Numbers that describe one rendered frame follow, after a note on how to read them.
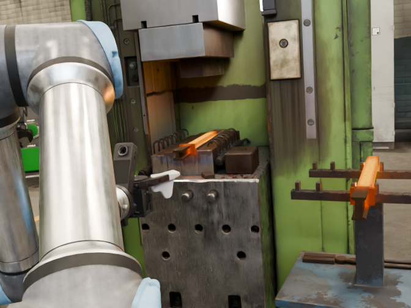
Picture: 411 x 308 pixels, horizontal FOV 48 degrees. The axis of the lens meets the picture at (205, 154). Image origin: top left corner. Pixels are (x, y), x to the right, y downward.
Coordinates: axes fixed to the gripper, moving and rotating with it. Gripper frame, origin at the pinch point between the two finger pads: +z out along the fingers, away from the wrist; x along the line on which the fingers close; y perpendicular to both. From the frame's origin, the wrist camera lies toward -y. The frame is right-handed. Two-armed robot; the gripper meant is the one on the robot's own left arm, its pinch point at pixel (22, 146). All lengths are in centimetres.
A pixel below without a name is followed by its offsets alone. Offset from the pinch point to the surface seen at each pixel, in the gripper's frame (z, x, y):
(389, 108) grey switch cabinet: 399, -370, 172
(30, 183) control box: 15.4, 1.7, -5.5
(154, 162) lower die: 13.2, -36.2, -4.1
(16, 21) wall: 643, 163, 532
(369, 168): -25, -85, -25
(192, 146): 4.8, -47.7, -3.2
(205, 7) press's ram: -17, -55, 30
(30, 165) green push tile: 9.6, 0.1, -2.0
